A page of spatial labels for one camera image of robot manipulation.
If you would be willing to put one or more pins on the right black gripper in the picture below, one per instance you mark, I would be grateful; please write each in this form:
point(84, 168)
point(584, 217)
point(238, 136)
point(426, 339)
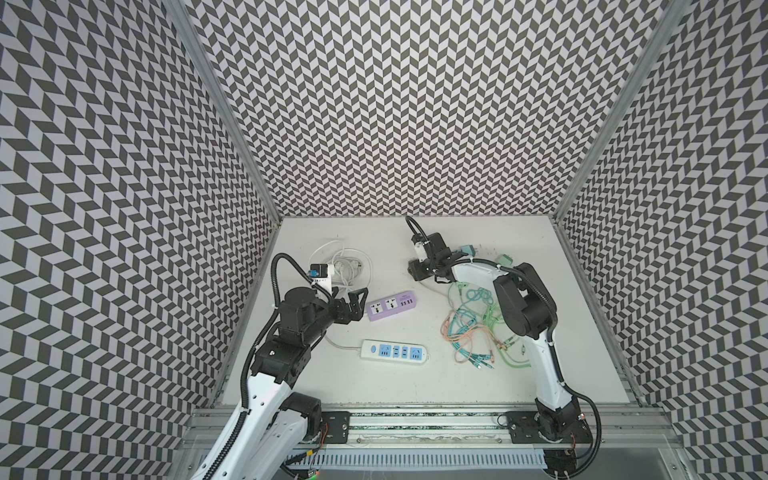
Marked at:
point(432, 260)

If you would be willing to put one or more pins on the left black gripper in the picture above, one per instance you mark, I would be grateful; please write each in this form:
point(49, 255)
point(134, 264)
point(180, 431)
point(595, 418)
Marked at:
point(343, 316)

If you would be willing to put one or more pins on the purple power strip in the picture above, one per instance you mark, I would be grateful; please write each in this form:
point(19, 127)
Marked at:
point(390, 306)

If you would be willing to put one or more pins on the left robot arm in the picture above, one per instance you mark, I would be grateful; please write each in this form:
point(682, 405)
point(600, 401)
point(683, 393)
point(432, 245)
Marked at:
point(271, 419)

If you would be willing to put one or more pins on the white blue power strip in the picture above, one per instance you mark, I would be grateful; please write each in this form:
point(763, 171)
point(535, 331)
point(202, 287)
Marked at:
point(393, 352)

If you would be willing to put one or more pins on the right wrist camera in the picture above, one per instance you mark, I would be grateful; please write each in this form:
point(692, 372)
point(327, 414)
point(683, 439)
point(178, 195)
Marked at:
point(421, 250)

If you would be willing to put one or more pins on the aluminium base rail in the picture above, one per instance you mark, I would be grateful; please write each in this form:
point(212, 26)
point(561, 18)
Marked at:
point(623, 425)

